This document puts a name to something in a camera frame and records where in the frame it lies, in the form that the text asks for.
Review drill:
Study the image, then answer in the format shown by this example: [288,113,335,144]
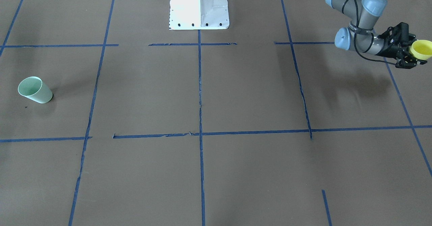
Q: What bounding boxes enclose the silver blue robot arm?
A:
[325,0,431,69]

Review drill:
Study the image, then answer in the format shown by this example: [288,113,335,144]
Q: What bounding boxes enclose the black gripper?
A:
[376,22,427,69]

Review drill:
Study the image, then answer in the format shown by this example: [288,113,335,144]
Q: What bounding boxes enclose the yellow plastic cup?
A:
[409,40,432,61]

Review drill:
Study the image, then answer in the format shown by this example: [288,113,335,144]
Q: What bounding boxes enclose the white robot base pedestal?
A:
[169,0,230,30]

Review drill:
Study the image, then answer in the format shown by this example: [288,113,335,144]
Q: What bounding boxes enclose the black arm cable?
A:
[341,0,399,65]

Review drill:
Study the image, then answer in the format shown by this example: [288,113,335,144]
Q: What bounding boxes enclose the light green plastic cup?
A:
[17,76,53,103]

